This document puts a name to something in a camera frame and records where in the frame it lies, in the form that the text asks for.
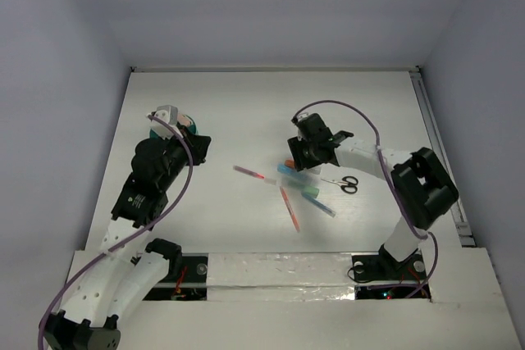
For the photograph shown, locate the green round pen holder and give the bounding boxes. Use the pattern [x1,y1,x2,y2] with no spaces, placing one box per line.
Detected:
[149,111,199,139]

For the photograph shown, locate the pink pencil sharpener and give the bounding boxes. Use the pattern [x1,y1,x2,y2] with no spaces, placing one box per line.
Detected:
[177,114,194,129]

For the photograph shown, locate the blue highlighter marker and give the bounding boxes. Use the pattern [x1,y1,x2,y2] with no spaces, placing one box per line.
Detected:
[277,164,313,185]

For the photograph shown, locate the pink gel pen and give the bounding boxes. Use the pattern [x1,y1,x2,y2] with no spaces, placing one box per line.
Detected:
[233,166,277,185]

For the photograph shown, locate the green highlighter marker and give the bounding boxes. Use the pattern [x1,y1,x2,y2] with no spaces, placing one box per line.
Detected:
[281,179,319,198]

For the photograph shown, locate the blue gel pen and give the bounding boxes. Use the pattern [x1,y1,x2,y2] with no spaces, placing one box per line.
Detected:
[302,193,336,217]

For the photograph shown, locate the orange red pen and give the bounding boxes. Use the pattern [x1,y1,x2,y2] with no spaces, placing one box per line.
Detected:
[279,186,300,233]

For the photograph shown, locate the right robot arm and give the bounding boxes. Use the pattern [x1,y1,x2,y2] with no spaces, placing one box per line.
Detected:
[288,113,459,284]

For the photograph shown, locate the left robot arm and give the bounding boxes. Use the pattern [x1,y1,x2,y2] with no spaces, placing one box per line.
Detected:
[39,126,212,349]

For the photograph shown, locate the white foil front panel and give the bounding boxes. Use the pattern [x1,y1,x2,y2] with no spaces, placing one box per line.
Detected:
[206,252,356,302]

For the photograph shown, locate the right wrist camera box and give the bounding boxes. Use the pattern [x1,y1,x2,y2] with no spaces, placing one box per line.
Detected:
[292,112,315,141]

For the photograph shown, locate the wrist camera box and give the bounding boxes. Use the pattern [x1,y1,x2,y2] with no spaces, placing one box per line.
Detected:
[148,105,181,139]
[292,112,315,141]

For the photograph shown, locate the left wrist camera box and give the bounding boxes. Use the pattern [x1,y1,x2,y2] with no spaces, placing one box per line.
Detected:
[148,105,181,139]

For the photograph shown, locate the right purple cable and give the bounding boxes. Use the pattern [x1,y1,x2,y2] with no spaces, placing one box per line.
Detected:
[293,99,440,300]

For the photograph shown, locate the purple cable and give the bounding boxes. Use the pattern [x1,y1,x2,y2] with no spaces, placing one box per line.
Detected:
[37,116,194,350]
[293,99,440,300]

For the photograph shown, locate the black handled scissors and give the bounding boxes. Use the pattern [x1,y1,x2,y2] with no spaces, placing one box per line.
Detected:
[321,175,358,194]

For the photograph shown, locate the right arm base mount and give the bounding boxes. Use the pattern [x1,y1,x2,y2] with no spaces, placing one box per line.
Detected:
[347,252,431,300]

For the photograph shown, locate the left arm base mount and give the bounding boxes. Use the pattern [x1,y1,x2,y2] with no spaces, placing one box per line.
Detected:
[144,254,208,302]

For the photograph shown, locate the metal side rail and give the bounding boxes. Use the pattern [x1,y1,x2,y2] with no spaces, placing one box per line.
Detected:
[409,67,477,248]

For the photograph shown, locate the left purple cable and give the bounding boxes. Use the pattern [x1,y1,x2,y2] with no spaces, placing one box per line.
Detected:
[37,116,194,350]

